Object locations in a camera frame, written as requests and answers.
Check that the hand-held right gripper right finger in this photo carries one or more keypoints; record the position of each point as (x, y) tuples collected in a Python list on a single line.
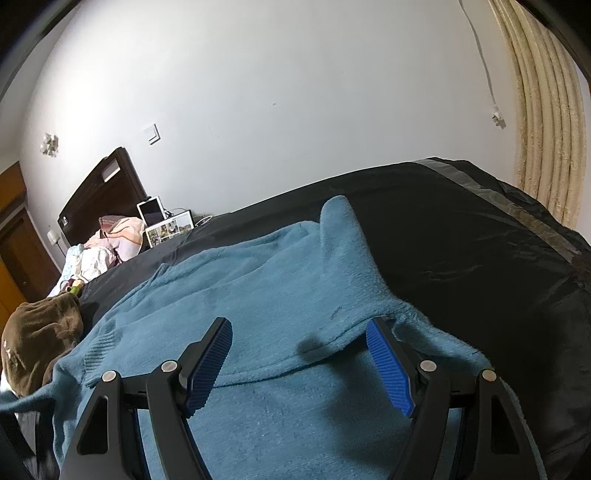
[(388, 364)]

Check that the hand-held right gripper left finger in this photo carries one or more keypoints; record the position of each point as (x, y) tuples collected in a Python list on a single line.
[(207, 364)]

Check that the blue knit sweater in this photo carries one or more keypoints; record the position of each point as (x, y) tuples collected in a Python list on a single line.
[(286, 286)]

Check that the brown fleece garment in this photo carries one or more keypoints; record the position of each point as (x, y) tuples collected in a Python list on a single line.
[(37, 332)]

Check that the pile of pink clothes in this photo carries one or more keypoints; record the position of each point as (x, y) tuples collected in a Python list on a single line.
[(120, 233)]

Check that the black blanket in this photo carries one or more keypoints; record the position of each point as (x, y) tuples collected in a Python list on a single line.
[(461, 240)]

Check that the white tablet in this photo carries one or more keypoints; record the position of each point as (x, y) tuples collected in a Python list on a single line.
[(152, 212)]

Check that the dark wooden headboard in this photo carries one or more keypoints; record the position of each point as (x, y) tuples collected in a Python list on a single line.
[(106, 194)]

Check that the brown wooden door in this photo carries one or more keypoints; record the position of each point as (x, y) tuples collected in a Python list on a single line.
[(23, 249)]

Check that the beige curtain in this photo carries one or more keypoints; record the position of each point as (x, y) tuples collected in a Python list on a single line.
[(545, 115)]

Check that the white photo frame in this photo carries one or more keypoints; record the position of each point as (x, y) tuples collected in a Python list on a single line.
[(168, 228)]

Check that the white wall switch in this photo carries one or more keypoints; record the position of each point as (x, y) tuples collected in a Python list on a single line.
[(151, 134), (54, 237)]

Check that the white wall socket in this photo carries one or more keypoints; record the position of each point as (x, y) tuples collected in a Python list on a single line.
[(497, 117), (50, 144)]

